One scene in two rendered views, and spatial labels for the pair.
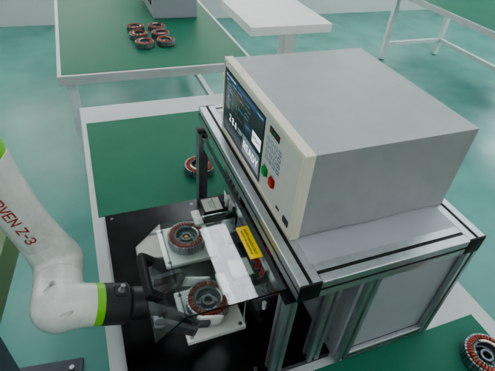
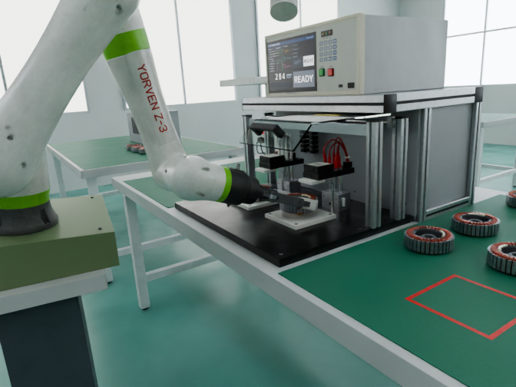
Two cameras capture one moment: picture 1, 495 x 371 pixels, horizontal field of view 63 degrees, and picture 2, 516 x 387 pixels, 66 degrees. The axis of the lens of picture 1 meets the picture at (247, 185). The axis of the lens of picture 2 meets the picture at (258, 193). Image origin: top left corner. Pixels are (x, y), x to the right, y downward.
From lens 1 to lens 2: 0.82 m
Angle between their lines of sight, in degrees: 26
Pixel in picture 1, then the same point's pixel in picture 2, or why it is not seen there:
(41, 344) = not seen: outside the picture
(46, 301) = (188, 160)
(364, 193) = (396, 60)
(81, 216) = (105, 306)
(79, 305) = (213, 167)
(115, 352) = (233, 248)
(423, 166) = (425, 44)
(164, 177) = not seen: hidden behind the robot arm
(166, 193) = not seen: hidden behind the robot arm
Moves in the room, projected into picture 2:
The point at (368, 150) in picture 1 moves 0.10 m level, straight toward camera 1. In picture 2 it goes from (391, 19) to (398, 12)
